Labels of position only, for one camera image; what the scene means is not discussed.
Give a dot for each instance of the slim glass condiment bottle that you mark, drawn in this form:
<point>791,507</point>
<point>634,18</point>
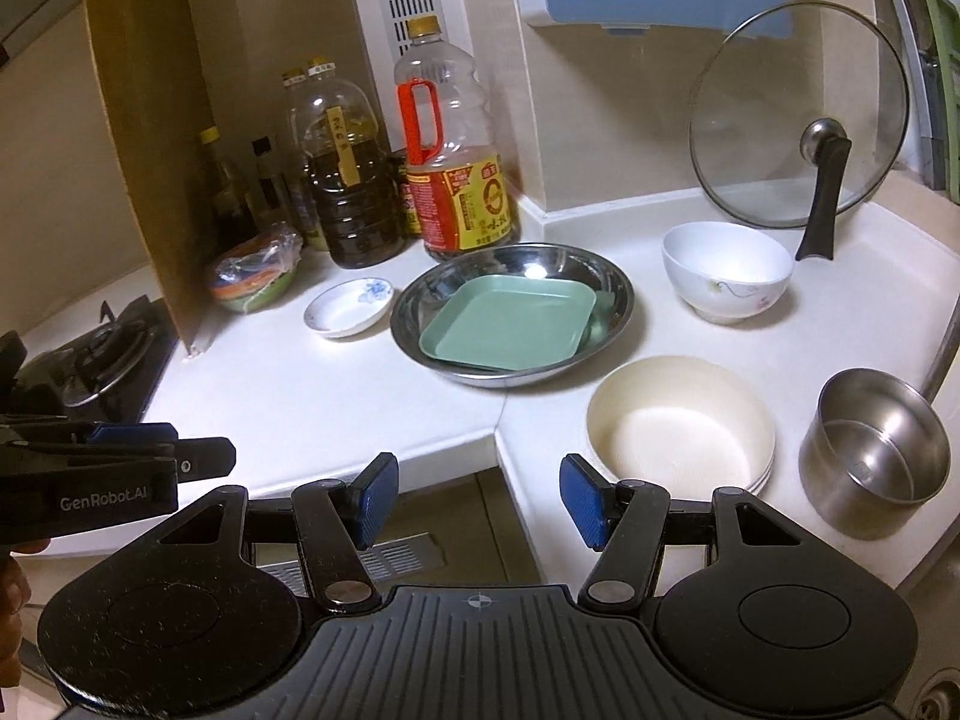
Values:
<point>221,195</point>

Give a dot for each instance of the brown cardboard panel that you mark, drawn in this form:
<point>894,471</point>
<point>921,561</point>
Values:
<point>150,127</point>

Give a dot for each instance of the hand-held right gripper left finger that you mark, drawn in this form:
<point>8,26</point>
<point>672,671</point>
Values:
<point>375,496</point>

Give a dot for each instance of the gas stove burner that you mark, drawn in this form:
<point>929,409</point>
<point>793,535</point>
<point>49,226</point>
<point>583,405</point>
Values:
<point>112,360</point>

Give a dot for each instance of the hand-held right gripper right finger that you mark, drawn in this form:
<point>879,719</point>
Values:
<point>585,499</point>

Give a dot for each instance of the grey window frame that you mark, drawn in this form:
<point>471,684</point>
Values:
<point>907,30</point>

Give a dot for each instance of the dark oil bottle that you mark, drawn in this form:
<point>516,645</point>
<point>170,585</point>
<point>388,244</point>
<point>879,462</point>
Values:
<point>352,202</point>

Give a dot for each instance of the green square plate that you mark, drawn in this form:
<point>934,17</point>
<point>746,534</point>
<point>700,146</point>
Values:
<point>502,322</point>

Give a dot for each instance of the person's left hand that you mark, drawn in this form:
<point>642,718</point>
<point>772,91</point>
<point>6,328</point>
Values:
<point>11,607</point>

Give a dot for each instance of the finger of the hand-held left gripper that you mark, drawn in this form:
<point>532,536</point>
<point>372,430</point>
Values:
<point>135,433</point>
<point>210,456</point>

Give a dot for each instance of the small floral saucer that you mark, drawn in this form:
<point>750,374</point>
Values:
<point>345,311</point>

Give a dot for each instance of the white floral bowl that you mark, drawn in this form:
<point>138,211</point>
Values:
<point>720,270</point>

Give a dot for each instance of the green plastic rack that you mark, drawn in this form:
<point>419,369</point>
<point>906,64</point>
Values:
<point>946,75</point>

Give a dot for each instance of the stainless steel basin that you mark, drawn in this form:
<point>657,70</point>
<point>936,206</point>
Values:
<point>525,262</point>

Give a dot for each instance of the dark-capped condiment bottle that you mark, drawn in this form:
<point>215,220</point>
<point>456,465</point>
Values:
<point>268,187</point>

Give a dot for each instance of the small stainless steel pot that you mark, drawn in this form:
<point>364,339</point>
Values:
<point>847,495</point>

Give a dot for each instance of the clear bag of colourful dishware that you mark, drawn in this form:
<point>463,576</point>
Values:
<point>255,277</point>

